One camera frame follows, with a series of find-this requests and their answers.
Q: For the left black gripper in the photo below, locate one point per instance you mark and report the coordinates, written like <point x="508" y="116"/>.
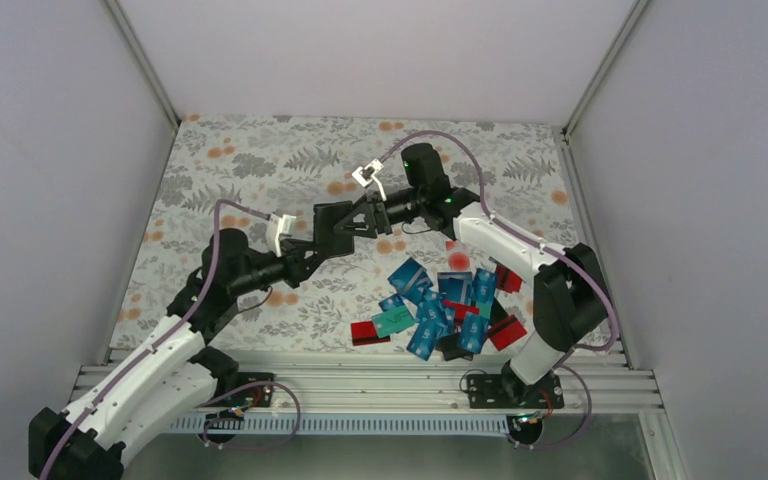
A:
<point x="297" y="267"/>

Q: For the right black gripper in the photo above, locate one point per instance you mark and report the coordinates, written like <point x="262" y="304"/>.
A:
<point x="374" y="219"/>

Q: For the black leather card holder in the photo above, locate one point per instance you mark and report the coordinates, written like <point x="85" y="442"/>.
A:
<point x="327" y="241"/>

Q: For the blue VIP card front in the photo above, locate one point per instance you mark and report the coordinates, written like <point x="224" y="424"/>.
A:
<point x="423" y="341"/>

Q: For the blue vip card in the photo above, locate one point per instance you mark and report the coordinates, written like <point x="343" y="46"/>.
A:
<point x="423" y="341"/>
<point x="473" y="333"/>

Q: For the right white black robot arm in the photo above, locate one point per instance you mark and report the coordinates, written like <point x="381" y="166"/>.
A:
<point x="568" y="288"/>

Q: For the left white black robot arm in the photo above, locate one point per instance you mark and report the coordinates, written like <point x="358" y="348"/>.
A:
<point x="174" y="370"/>

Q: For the blue striped card upper left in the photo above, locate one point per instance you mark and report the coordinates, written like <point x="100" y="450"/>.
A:
<point x="410" y="278"/>

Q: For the red card lower left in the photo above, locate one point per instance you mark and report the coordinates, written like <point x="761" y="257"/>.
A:
<point x="364" y="333"/>

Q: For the red card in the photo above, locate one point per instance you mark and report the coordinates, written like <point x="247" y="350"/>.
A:
<point x="506" y="332"/>
<point x="364" y="333"/>
<point x="507" y="280"/>
<point x="458" y="312"/>

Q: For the green VIP card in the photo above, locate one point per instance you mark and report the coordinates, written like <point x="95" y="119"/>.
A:
<point x="393" y="321"/>

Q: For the blue card centre pile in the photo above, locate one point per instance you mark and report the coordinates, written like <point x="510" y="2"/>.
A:
<point x="456" y="286"/>

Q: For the red card middle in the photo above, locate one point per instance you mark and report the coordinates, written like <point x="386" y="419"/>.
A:
<point x="458" y="312"/>

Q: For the blue card upper right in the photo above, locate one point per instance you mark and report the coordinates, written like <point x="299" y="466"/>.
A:
<point x="484" y="286"/>

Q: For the black card bottom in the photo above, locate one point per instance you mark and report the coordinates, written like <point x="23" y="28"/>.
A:
<point x="448" y="347"/>

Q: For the blue VIP card lower right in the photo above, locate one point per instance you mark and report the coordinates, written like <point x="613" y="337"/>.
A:
<point x="473" y="333"/>

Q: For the red card far right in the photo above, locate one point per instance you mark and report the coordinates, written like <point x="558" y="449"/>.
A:
<point x="507" y="280"/>

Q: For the red card lower right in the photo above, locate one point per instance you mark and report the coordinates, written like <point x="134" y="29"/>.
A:
<point x="506" y="332"/>

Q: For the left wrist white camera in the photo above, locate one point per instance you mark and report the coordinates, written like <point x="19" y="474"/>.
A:
<point x="279" y="227"/>

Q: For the wrist white camera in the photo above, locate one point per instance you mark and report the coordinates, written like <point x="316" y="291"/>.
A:
<point x="279" y="227"/>
<point x="367" y="175"/>

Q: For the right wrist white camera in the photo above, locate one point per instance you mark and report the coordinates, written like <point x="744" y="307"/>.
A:
<point x="367" y="175"/>

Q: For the aluminium front rail frame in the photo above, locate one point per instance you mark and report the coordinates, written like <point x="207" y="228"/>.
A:
<point x="366" y="383"/>

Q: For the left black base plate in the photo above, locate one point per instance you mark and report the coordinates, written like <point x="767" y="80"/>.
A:
<point x="254" y="397"/>

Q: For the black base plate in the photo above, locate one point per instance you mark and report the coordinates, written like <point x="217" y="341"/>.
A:
<point x="493" y="391"/>
<point x="254" y="397"/>

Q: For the grey slotted cable duct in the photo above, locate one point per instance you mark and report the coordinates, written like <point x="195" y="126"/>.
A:
<point x="452" y="424"/>

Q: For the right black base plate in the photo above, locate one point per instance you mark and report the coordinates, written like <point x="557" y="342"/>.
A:
<point x="493" y="391"/>

